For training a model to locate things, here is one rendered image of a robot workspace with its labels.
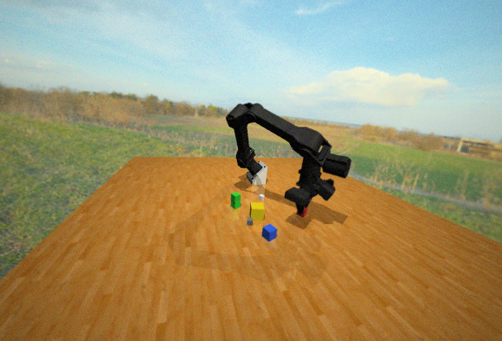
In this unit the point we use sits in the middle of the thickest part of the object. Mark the red block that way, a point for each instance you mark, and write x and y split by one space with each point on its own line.
304 213

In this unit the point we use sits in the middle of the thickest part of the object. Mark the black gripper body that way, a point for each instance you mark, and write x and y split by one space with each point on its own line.
301 195

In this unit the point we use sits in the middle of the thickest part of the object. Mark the blue block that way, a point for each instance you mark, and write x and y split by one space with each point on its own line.
269 232

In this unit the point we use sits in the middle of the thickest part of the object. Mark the yellow block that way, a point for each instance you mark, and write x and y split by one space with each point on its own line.
257 211

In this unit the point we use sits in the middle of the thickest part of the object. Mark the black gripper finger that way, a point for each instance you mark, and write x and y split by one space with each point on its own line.
311 195
300 208

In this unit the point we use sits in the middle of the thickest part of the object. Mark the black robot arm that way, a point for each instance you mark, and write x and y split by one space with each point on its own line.
303 140

